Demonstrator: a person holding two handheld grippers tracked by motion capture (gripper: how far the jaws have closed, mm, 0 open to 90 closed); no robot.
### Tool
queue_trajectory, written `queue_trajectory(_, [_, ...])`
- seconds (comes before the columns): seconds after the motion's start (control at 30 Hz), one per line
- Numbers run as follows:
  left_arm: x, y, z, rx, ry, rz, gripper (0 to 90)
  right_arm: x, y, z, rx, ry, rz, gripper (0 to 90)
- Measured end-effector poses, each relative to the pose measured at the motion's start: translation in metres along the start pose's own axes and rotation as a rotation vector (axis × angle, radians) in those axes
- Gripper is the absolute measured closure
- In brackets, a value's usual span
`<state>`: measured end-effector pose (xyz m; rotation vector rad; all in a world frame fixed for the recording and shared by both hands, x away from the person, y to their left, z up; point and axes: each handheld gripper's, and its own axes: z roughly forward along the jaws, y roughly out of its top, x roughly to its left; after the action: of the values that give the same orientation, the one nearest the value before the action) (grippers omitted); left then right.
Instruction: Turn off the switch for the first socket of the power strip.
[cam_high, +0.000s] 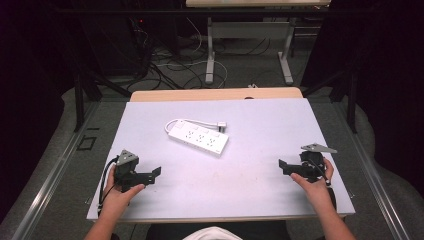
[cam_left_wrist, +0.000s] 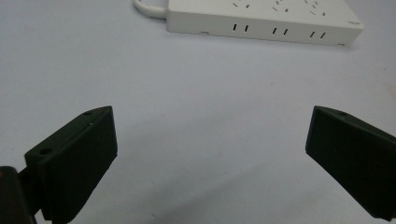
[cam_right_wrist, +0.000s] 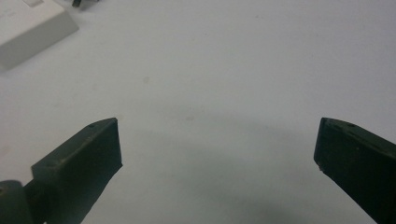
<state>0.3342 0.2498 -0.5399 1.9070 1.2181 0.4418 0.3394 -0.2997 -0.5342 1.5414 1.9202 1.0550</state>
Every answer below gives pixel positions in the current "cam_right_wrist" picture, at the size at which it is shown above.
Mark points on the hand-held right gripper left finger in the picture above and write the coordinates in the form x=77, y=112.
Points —
x=81, y=161

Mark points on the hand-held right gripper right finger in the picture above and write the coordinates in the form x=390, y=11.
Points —
x=358, y=165

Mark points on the white power strip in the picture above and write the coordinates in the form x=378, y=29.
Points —
x=28, y=28

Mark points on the small dark plug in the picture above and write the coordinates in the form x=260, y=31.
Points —
x=78, y=3

